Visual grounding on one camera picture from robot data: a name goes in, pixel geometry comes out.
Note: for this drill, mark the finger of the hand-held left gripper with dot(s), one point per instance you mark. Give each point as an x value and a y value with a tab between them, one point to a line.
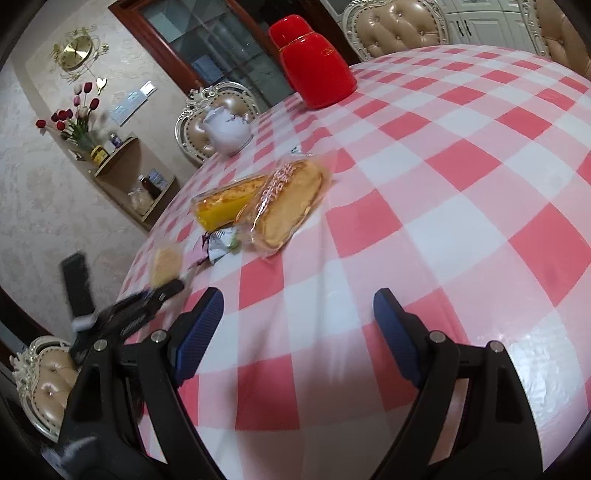
147	304

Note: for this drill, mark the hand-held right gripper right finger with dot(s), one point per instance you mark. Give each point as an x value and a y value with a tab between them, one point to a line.
397	332

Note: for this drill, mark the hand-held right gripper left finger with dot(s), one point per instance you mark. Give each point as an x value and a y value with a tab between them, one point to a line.
201	332

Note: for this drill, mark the small green white snack packet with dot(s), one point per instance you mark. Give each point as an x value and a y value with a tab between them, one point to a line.
219	244

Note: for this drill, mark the beige tufted dining chair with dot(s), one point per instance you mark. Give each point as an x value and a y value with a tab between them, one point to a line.
397	27
194	134
563	37
51	387

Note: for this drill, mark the pink checked tablecloth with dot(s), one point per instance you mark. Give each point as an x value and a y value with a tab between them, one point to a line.
415	230

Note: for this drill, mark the clear jar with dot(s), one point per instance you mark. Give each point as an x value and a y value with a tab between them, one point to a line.
139	201

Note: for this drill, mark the dark brown bottle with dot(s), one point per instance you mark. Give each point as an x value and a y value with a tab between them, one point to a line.
149	188

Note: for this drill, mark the wooden corner shelf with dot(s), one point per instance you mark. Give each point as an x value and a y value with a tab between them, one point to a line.
124	177

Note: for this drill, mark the small white blue box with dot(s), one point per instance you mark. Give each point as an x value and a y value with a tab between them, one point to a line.
160	179

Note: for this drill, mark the small yellow cake packet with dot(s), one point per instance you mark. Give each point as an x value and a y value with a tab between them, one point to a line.
226	203

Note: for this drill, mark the yellow flower vase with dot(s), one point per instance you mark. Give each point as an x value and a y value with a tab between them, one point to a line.
99	155

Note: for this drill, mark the clear sponge bread packet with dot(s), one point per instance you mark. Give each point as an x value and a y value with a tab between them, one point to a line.
288	207

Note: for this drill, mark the small blue jar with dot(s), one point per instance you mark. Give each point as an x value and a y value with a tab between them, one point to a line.
115	141

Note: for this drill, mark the tulip flower bouquet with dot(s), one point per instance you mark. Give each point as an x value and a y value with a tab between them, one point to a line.
78	120

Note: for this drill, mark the white teapot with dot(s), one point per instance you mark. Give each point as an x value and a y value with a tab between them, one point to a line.
228	134

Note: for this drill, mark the dark wooden glass door cabinet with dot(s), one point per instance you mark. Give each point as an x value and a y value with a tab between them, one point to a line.
207	50

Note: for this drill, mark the red thermos jug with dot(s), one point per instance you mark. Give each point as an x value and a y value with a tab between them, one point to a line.
318	60

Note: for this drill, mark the white cabinet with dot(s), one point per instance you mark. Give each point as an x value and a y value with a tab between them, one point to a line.
485	18

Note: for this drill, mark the wall switch panel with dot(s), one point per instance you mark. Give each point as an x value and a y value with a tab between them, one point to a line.
131	104

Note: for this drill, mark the gold wall clock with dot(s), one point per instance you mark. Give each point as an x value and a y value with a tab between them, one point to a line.
74	55

